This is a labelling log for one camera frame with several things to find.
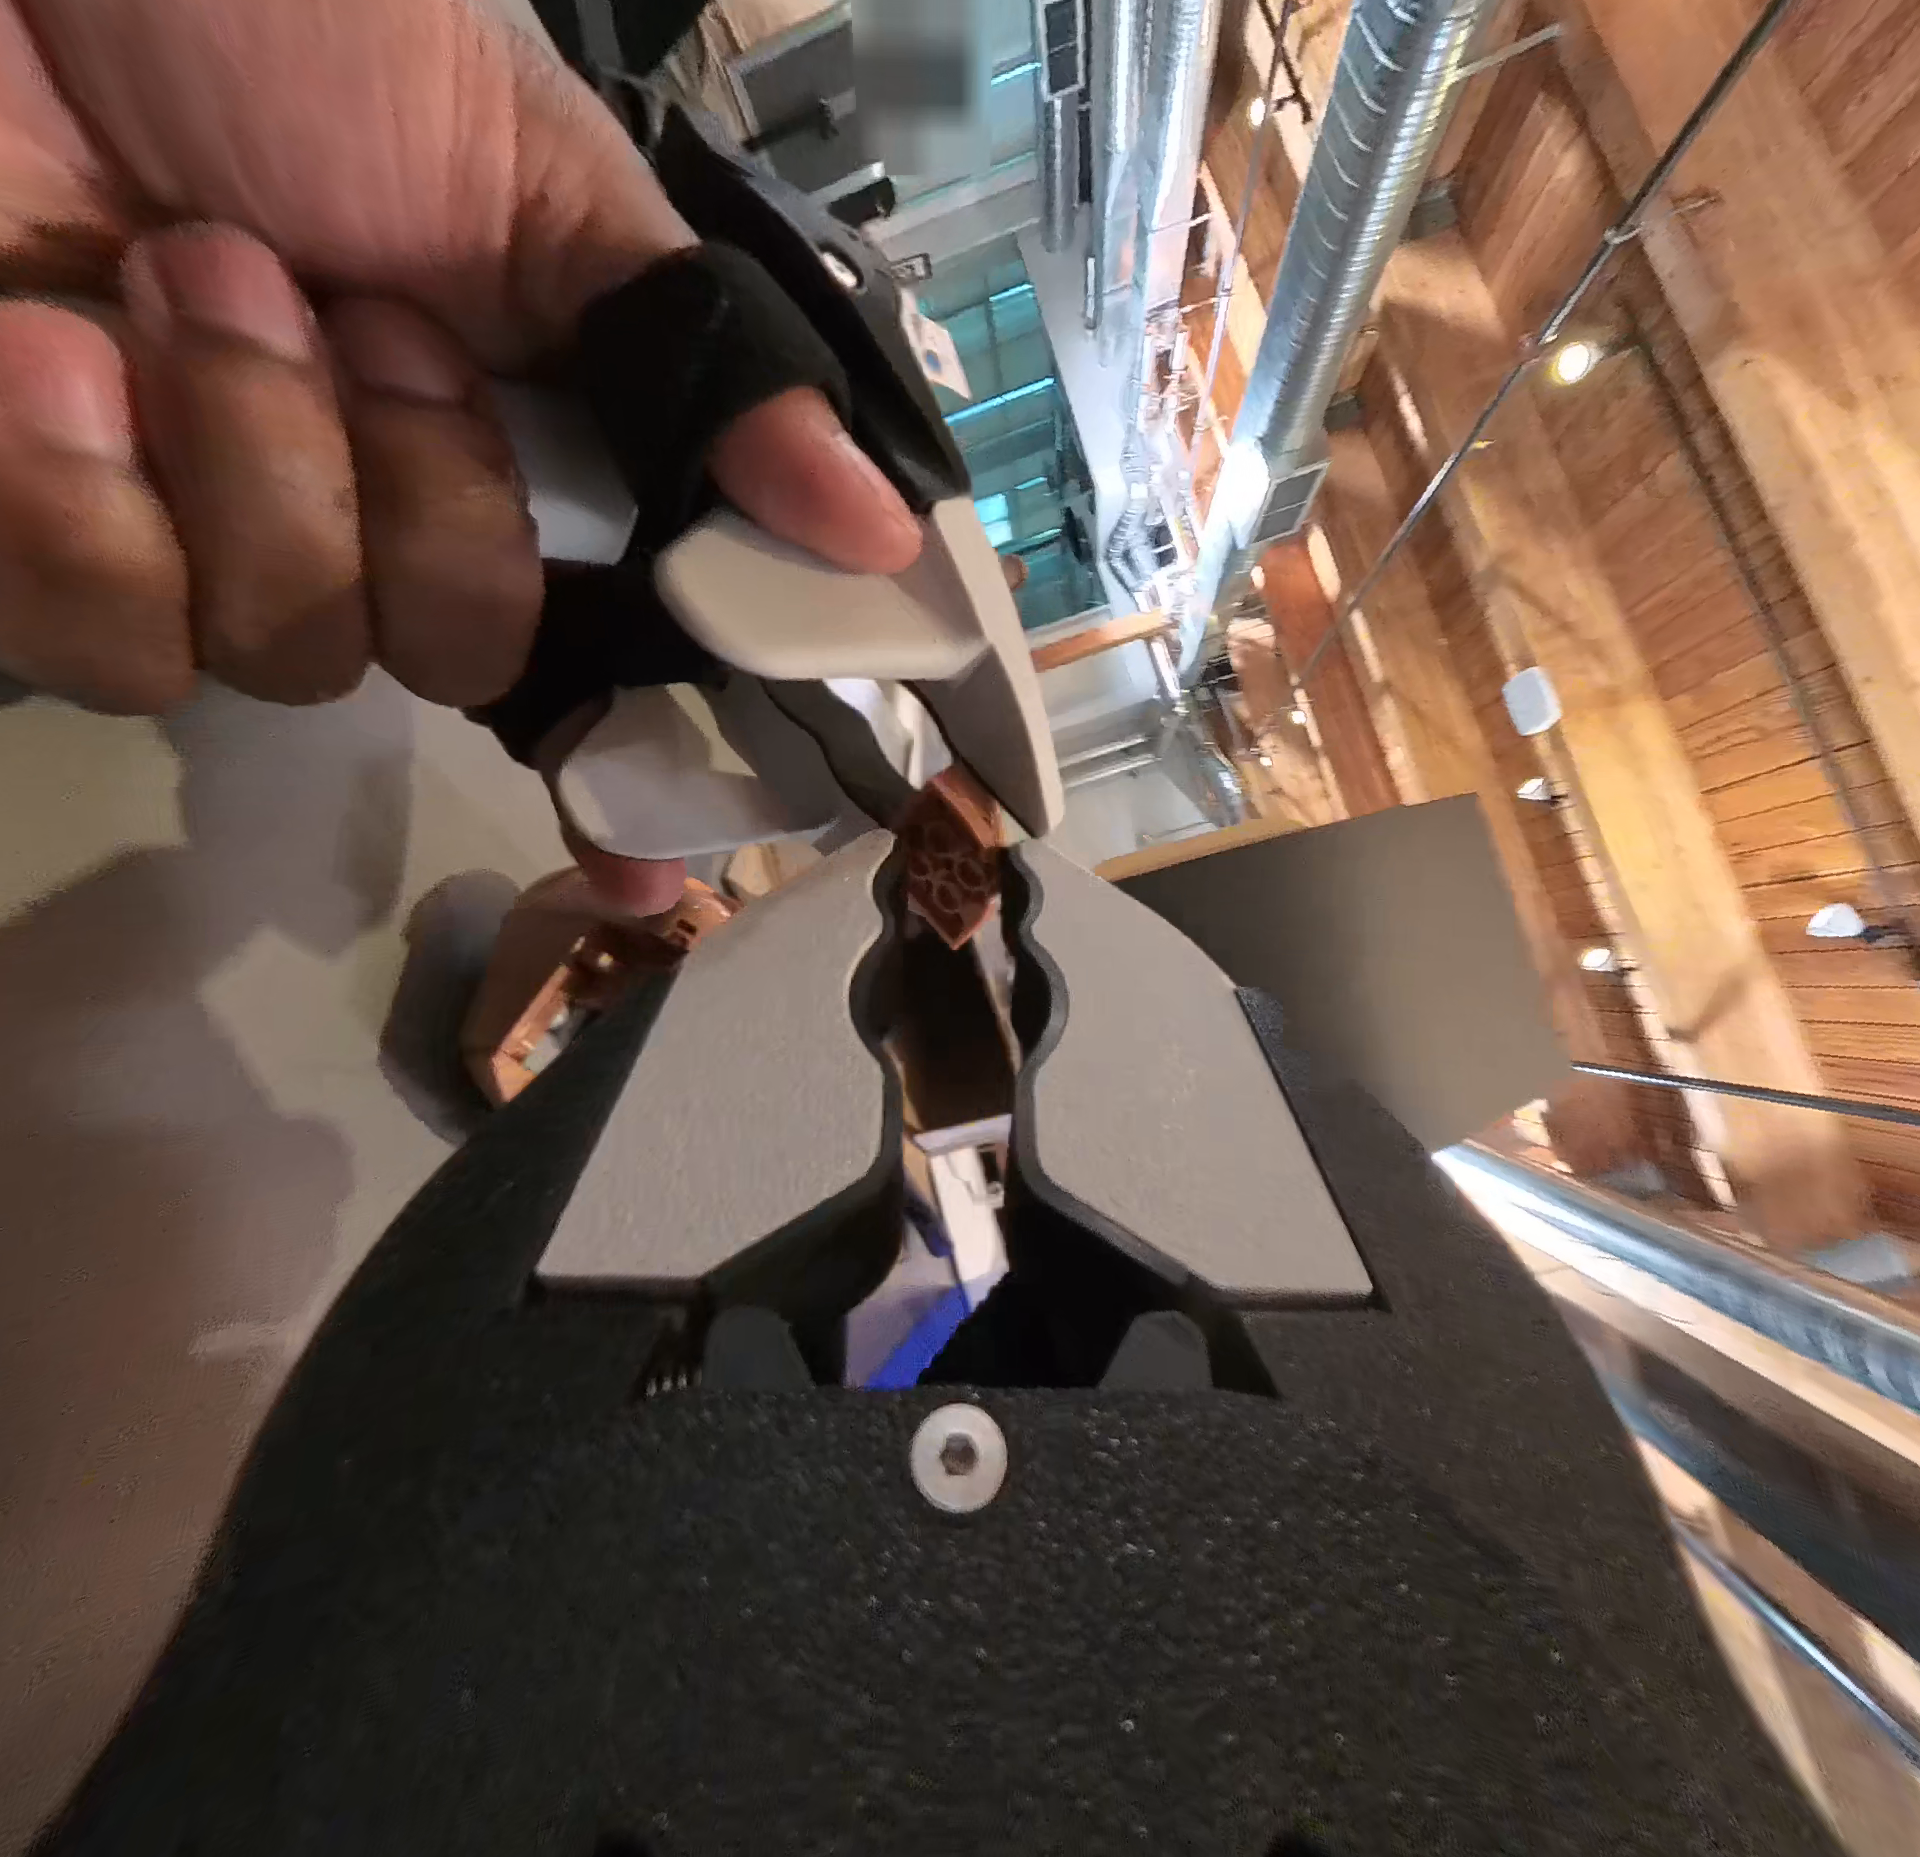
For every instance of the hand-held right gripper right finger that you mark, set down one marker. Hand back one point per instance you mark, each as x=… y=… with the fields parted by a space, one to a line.
x=1201 y=1138

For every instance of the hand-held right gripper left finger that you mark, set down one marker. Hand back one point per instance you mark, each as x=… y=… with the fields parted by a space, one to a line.
x=706 y=1138

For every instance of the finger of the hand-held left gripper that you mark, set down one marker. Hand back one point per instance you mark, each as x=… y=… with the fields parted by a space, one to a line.
x=1006 y=704
x=810 y=613

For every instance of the brown brick body model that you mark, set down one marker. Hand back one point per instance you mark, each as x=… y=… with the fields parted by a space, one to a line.
x=586 y=987

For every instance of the brown brick assembly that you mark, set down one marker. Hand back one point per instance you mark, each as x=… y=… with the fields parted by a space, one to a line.
x=955 y=899

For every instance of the blue plastic bin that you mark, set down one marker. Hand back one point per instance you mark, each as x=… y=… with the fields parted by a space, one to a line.
x=917 y=1333

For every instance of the grey desk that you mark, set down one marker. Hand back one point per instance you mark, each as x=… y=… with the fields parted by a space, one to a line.
x=180 y=1138

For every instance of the person's left hand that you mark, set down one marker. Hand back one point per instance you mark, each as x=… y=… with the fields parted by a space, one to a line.
x=271 y=299

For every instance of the black board with wooden edge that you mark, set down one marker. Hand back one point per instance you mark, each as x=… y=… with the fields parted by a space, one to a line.
x=1351 y=957

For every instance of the white ceiling sensor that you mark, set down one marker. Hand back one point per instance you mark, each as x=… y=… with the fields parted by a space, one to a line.
x=1531 y=701

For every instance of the silver ventilation duct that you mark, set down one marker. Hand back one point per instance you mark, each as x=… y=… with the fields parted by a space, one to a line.
x=1351 y=179

